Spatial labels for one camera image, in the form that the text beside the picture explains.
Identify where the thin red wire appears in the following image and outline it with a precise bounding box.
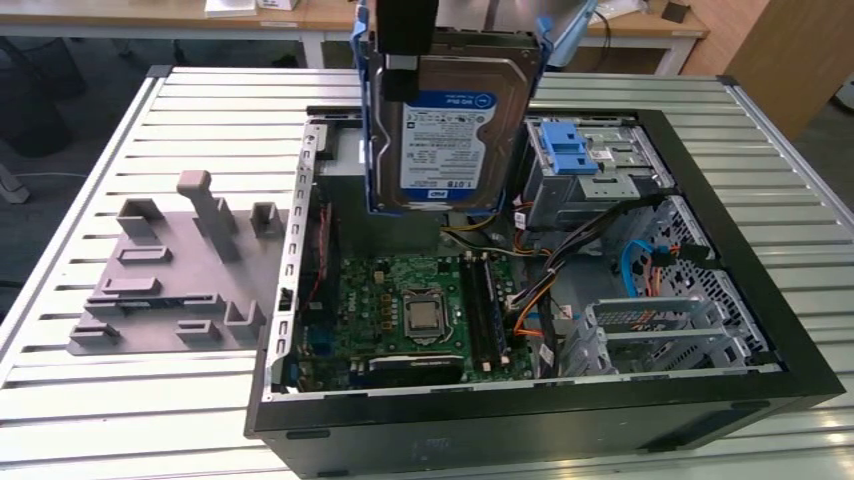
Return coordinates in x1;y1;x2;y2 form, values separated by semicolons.
307;202;335;314

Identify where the metal drive cage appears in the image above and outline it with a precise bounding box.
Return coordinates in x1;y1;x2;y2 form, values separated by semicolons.
521;118;677;232

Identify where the grey parts rack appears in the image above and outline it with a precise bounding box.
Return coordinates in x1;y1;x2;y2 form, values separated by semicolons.
66;168;296;359

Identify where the hard disk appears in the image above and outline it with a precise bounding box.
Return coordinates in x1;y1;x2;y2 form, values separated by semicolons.
350;0;557;217

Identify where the grey power supply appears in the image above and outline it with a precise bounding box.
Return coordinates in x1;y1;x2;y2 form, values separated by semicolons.
311;124;450;260

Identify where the blue plastic latch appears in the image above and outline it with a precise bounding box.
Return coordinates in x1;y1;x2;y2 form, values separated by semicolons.
539;121;603;177

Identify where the orange wire with black plug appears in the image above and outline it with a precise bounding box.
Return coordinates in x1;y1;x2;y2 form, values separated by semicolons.
641;243;719;302

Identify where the white box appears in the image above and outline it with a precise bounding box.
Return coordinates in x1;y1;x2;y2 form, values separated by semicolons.
203;0;260;20

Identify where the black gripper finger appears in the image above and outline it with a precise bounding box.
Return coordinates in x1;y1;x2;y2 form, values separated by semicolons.
375;0;441;102

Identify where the orange wire bundle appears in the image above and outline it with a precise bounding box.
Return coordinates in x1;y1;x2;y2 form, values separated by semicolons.
507;277;559;344

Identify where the CPU socket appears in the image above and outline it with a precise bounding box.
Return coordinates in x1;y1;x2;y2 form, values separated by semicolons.
398;286;451;347

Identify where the yellow wire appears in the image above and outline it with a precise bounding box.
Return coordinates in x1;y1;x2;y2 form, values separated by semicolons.
441;212;502;235

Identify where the black cable bundle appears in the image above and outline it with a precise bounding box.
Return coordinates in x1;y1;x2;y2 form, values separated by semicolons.
505;192;677;321

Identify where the silver CPU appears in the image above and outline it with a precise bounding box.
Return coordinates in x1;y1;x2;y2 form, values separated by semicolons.
406;301;443;335

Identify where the black graphics card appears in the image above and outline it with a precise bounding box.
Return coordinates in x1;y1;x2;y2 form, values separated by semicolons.
363;352;467;387

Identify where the blue wire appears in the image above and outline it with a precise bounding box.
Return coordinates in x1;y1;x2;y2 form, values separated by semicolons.
618;238;674;302

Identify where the wooden desk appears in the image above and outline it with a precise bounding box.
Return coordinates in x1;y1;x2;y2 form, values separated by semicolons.
70;0;713;71

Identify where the RAM stick with blue label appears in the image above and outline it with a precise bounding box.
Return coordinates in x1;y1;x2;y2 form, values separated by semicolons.
479;253;517;365

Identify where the dark office chair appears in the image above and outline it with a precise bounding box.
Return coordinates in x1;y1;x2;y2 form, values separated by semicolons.
0;35;90;160

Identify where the black PC case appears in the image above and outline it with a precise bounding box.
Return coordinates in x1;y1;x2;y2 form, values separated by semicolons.
240;103;849;479

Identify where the metal disk bay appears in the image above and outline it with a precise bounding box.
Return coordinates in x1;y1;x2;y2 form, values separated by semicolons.
571;293;770;377

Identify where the green motherboard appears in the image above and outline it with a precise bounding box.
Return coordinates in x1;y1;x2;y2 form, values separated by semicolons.
292;252;541;392

